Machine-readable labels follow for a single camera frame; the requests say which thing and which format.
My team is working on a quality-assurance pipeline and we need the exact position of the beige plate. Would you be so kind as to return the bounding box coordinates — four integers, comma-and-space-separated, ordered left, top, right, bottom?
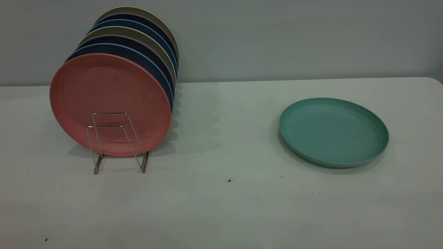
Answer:
79, 26, 177, 87
94, 6, 180, 60

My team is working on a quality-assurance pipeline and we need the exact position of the pink plate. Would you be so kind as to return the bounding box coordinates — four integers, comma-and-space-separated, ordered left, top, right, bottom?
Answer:
50, 53, 172, 157

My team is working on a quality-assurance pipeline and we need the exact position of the dark purple plate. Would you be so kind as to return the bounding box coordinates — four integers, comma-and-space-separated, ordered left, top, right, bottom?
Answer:
78, 34, 175, 94
93, 13, 179, 67

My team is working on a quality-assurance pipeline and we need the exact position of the blue plate with light rim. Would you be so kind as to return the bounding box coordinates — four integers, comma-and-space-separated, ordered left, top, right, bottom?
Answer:
65, 43, 174, 112

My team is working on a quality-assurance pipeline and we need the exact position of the metal wire plate rack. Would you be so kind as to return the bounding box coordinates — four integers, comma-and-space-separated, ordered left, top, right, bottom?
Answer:
86, 112, 150, 175

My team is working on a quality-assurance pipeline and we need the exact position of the green plate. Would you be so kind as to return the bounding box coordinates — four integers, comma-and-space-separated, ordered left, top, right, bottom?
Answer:
279, 98, 389, 168

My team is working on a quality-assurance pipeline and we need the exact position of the teal blue plate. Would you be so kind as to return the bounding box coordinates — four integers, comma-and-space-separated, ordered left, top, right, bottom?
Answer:
87, 19, 178, 77

